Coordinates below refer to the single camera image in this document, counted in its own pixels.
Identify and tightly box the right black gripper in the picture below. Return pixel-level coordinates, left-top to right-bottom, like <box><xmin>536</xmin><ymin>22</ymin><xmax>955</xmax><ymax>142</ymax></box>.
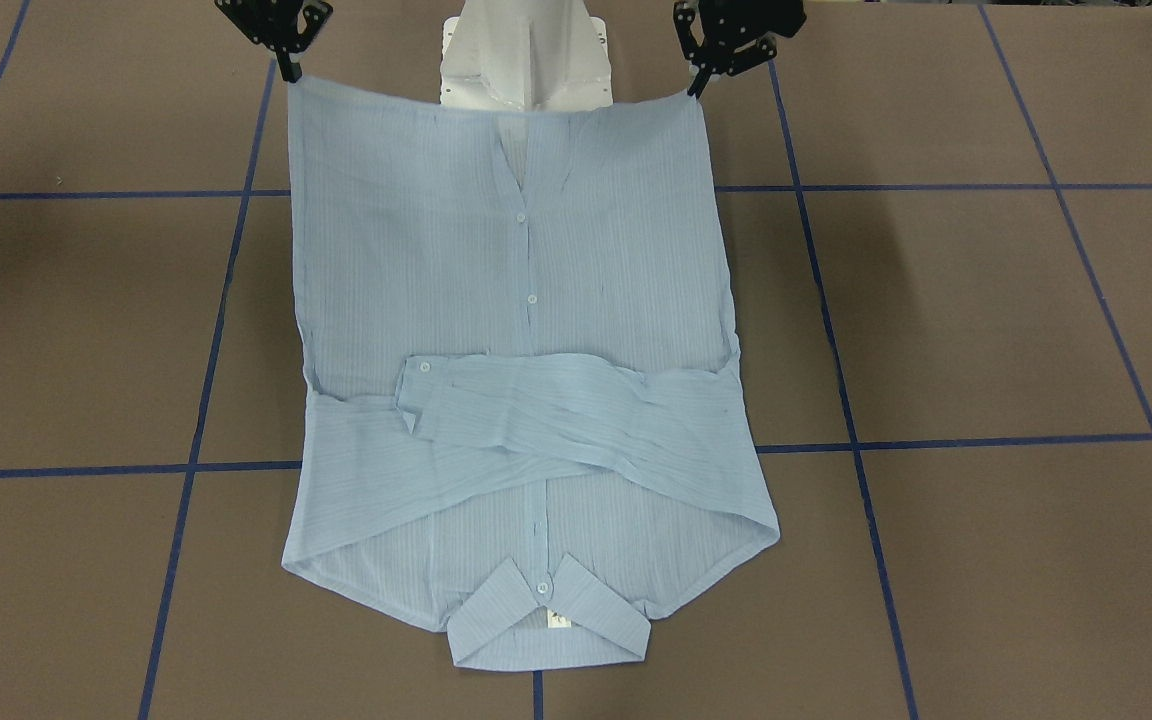
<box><xmin>214</xmin><ymin>0</ymin><xmax>334</xmax><ymax>85</ymax></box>

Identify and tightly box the white camera mast with base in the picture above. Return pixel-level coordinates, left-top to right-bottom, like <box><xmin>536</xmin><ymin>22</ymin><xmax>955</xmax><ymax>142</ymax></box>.
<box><xmin>440</xmin><ymin>1</ymin><xmax>613</xmax><ymax>111</ymax></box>

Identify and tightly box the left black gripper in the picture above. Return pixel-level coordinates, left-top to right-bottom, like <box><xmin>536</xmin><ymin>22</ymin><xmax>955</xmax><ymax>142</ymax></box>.
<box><xmin>672</xmin><ymin>1</ymin><xmax>806</xmax><ymax>100</ymax></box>

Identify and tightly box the light blue button shirt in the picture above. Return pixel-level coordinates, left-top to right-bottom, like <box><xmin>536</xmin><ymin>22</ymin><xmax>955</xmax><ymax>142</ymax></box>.
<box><xmin>282</xmin><ymin>77</ymin><xmax>781</xmax><ymax>673</ymax></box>

